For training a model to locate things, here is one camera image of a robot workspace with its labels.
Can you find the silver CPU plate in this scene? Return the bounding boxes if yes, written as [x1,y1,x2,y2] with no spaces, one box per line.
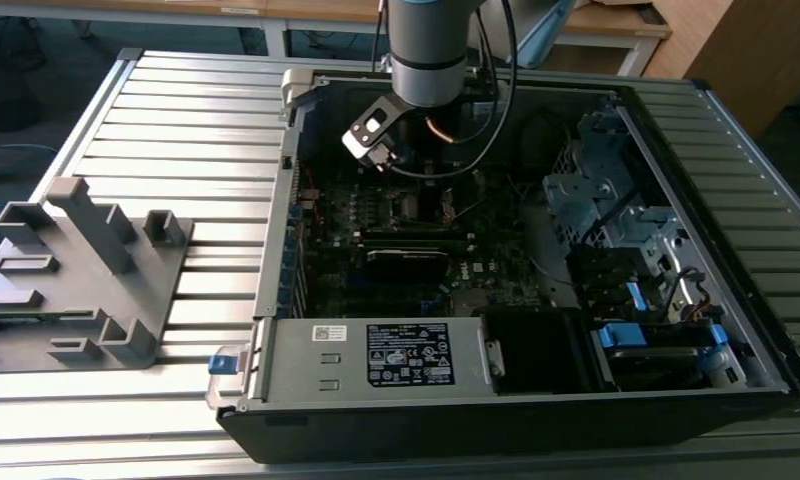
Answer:
[398,193,441,222]

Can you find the CPU socket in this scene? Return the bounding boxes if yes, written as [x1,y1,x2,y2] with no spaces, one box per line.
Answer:
[386,185,462,232]

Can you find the black RAM slot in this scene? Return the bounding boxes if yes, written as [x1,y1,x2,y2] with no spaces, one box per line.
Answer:
[361,228,473,241]
[361,238,476,253]

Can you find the green motherboard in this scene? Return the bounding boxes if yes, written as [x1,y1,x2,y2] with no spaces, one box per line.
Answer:
[297,158,580,320]

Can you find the metal drive cage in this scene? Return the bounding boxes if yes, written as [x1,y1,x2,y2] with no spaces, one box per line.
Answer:
[540,110,685,281]

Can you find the black graphics card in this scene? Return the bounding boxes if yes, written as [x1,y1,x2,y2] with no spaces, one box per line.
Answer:
[362,248,452,294]

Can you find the pale blue teach pendant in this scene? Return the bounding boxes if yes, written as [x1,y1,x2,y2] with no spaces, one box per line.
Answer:
[469,0,578,69]

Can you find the brown chipset heatsink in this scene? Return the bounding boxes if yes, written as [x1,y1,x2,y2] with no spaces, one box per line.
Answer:
[450,288,493,310]

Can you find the silver power supply unit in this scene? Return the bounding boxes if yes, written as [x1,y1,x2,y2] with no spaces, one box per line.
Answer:
[237,315,496,402]

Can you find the hard disk blue carrier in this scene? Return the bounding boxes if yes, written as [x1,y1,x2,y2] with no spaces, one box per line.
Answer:
[589,321,732,394]

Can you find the wooden cabinet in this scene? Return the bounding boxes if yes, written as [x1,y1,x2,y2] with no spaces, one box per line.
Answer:
[641,0,800,137]

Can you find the blue case latch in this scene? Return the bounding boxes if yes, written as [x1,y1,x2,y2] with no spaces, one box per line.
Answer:
[202,343,253,410]

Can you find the grey plastic parts rack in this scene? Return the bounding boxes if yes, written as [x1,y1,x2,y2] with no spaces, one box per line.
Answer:
[0,175,195,374]

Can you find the black open PC case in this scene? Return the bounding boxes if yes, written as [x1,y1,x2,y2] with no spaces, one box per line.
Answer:
[213,68,800,465]

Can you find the black office chair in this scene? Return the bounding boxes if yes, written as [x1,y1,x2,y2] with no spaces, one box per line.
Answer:
[0,14,58,135]

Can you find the green RAM stick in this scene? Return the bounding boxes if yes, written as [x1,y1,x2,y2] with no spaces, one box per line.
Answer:
[0,308,98,324]

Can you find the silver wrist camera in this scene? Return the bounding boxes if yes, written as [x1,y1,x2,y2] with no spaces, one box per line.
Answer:
[340,93,405,174]

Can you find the beige case release handle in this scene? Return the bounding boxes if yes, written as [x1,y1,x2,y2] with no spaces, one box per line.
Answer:
[278,68,321,122]

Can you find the thin red white wires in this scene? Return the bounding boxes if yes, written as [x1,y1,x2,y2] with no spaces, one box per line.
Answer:
[512,180,549,225]

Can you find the grey flat cable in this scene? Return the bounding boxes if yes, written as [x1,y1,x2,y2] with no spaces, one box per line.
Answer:
[520,202,580,307]

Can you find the black data cable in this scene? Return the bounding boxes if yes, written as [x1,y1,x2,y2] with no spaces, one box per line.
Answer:
[577,188,642,242]

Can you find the wooden desk white frame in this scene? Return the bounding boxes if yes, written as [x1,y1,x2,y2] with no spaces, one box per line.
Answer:
[0,0,673,77]

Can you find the blue floor cable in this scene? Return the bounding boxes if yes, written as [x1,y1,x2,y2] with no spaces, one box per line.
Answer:
[0,141,62,159]

